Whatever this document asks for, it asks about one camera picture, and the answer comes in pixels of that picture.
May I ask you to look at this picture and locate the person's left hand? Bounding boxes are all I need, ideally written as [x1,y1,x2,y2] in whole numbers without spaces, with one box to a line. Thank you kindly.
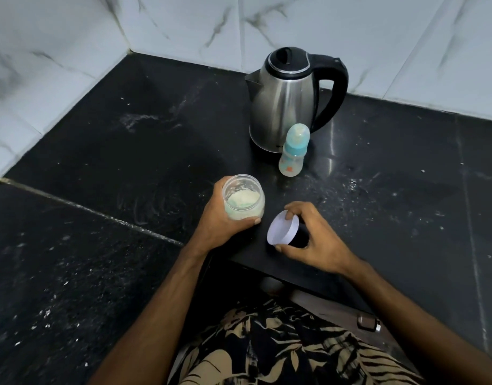
[191,176,262,257]

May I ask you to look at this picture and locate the person's right hand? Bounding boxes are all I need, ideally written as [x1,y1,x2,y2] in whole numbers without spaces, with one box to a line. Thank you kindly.
[274,201,361,277]

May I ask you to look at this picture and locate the glass jar of white powder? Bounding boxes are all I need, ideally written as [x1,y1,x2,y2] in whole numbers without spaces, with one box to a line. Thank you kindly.
[222,174,266,221]

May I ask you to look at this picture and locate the white jar lid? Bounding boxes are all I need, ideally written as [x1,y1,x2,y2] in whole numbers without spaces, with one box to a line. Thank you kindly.
[266,210,300,247]

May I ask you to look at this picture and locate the clear baby bottle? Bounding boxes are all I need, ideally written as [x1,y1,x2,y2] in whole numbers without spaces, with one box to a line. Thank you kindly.
[278,152,304,178]

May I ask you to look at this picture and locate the clear dome bottle cap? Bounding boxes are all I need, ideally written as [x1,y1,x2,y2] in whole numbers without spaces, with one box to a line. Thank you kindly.
[285,123,311,147]

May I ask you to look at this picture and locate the person's left forearm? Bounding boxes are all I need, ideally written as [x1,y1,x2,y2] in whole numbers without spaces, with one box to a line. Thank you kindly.
[87,244,214,385]

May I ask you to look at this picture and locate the person's right forearm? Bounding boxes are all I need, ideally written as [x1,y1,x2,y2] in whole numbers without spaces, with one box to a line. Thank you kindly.
[342,260,492,385]

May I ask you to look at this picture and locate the brown cabinet front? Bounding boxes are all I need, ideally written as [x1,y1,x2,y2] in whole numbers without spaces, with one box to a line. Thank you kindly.
[290,290,419,373]

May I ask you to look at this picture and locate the leaf patterned shorts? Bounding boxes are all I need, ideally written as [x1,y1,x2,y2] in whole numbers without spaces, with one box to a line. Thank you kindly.
[177,298,425,385]

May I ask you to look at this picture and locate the steel electric kettle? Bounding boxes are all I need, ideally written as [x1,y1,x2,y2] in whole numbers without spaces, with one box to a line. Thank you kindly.
[245,47,349,154]

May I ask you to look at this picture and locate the metal cabinet handle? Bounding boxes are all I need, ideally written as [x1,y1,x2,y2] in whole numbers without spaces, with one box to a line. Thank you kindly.
[357,313,382,333]

